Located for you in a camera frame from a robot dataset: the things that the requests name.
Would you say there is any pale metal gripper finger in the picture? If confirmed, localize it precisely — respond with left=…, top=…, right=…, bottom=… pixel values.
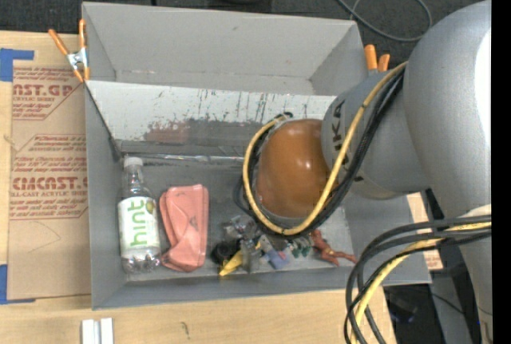
left=263, top=250, right=290, bottom=271
left=259, top=236, right=282, bottom=257

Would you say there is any yellow pointed piece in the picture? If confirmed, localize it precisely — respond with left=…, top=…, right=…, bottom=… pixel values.
left=218, top=250, right=244, bottom=277

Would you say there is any red toy figure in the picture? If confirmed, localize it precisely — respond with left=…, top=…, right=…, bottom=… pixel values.
left=310, top=229, right=357, bottom=267

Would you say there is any pink folded cloth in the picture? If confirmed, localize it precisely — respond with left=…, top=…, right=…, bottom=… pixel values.
left=158, top=184, right=210, bottom=274

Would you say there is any clear plastic bottle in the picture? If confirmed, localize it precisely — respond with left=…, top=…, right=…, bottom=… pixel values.
left=117, top=156, right=163, bottom=275

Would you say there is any brown cardboard board, red print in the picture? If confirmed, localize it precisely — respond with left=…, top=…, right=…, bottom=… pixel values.
left=0, top=30, right=93, bottom=306

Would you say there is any grey metal bin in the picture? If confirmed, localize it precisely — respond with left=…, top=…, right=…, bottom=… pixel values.
left=81, top=1, right=433, bottom=310

